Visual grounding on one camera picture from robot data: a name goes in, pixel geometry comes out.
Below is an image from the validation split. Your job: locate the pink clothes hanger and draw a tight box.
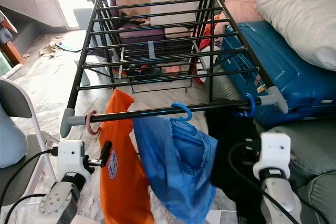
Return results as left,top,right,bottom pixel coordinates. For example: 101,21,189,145
86,110,101,135

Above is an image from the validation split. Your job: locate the orange t-shirt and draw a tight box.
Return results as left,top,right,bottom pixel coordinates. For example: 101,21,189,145
101,89,155,224

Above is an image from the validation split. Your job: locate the blue clothes hanger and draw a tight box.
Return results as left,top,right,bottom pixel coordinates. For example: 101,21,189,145
171,102,193,122
237,93,257,119

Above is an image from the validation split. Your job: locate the black garment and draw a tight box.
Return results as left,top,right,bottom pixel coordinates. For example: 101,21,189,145
205,110,268,224

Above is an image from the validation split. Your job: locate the black clothes drying rack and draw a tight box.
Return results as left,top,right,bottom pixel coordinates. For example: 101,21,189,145
60,0,289,138

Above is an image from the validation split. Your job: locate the light blue cushion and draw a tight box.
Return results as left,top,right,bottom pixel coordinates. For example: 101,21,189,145
0,106,17,169

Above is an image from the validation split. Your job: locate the blue garment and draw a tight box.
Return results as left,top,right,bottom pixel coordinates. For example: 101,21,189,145
133,115,218,224

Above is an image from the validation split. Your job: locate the white folding chair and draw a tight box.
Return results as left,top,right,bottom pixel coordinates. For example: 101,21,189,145
0,77,56,204

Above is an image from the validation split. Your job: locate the blue hard suitcase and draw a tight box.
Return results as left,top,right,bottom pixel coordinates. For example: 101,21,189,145
219,20,336,127

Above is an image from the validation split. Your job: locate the purple bag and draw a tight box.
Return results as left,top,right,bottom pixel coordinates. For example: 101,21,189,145
118,22,163,59

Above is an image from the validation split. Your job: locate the beige pillow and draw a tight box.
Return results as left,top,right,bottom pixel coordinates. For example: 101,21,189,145
256,0,336,72

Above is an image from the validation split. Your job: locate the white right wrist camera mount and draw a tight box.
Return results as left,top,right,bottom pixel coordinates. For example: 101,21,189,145
257,132,293,171

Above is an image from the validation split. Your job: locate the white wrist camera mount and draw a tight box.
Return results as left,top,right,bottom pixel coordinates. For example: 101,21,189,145
257,132,293,171
58,140,90,177

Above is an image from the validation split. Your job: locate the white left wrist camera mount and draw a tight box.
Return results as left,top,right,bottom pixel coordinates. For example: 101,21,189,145
58,140,90,177

